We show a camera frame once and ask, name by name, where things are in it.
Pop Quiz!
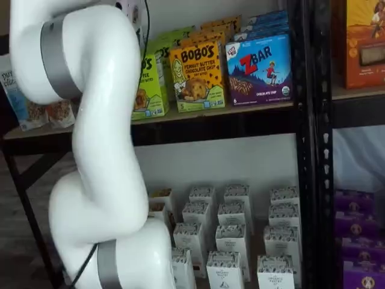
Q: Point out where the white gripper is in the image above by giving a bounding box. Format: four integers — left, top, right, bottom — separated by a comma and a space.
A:
115, 0, 145, 46

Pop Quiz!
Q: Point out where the green Bobo's apple pie box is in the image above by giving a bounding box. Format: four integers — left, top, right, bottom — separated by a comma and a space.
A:
131, 49, 170, 121
147, 39, 174, 103
155, 25, 196, 49

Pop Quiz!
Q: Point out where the yellow Bobo's peanut butter box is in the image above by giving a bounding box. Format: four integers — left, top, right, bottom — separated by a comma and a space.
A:
189, 23, 234, 39
179, 31, 227, 51
169, 40, 226, 114
200, 14, 242, 34

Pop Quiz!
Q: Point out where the blue purple Zbar box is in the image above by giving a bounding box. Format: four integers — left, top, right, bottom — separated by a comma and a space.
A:
225, 33, 293, 106
240, 18, 289, 31
233, 25, 290, 42
248, 10, 288, 23

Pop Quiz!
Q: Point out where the black metal shelf rack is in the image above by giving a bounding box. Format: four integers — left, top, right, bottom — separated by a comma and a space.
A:
0, 0, 316, 289
314, 0, 385, 289

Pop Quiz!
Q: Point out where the tan wooden shelf board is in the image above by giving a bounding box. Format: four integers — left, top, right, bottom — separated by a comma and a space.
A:
4, 101, 295, 141
332, 85, 385, 101

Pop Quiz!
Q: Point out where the yellow white granola box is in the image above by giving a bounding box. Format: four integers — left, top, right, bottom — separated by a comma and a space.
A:
149, 188, 173, 208
148, 202, 168, 223

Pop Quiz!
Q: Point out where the white Organic Pantry box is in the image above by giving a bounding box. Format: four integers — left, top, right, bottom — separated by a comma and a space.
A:
257, 255, 295, 289
215, 224, 248, 256
217, 202, 247, 228
173, 222, 204, 256
171, 247, 197, 289
206, 251, 244, 289
269, 186, 300, 207
268, 203, 301, 229
224, 184, 250, 208
182, 201, 211, 229
263, 225, 301, 259
188, 185, 216, 208

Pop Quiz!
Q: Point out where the orange snack box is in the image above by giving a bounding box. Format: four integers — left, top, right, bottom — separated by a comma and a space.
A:
332, 0, 385, 90

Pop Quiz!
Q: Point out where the purple cookie box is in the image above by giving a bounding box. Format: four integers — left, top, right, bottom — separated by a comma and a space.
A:
342, 261, 385, 289
335, 188, 375, 213
334, 210, 379, 238
341, 237, 385, 264

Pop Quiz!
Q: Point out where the orange label granola bag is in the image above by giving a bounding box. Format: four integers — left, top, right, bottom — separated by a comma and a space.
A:
47, 99, 76, 129

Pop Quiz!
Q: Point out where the blue label granola bag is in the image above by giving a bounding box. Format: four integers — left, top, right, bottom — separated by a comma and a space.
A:
0, 54, 51, 131

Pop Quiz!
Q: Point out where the white pantry boxes group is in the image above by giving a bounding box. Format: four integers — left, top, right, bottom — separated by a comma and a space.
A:
147, 180, 301, 289

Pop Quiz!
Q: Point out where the white plastic sheet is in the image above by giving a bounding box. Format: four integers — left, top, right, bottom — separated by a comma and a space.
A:
332, 126, 385, 193

